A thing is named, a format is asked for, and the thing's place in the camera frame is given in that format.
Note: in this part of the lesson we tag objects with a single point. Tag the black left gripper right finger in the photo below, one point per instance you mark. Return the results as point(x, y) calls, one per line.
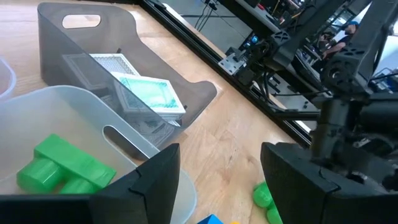
point(304, 199)

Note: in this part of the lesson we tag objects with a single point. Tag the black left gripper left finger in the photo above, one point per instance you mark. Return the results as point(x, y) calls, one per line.
point(124, 202)

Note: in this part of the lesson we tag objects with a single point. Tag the green toy block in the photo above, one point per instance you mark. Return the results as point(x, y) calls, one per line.
point(62, 165)
point(264, 199)

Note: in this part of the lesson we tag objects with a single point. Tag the grey bordered card deck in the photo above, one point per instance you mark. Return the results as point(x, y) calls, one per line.
point(149, 130)

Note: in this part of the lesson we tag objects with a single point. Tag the dark blue toy block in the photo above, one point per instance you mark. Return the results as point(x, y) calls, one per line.
point(211, 219)

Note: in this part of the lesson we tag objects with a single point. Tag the clear plastic bin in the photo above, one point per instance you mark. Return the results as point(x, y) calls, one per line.
point(6, 81)
point(62, 109)

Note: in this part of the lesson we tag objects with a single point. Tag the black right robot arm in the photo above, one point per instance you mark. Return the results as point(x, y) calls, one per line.
point(345, 73)

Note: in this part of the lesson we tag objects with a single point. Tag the person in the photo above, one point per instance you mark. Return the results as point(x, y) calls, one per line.
point(337, 46)

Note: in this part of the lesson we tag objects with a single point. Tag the smoky grey plastic bin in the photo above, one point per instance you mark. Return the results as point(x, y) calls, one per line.
point(149, 40)

